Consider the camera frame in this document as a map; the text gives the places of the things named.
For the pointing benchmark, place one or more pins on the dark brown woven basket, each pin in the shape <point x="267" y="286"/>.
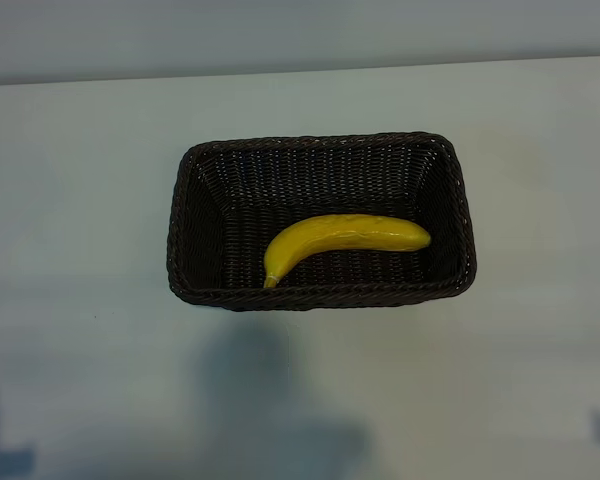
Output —
<point x="205" y="225"/>

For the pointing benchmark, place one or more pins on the yellow banana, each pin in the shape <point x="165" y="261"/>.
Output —
<point x="340" y="235"/>

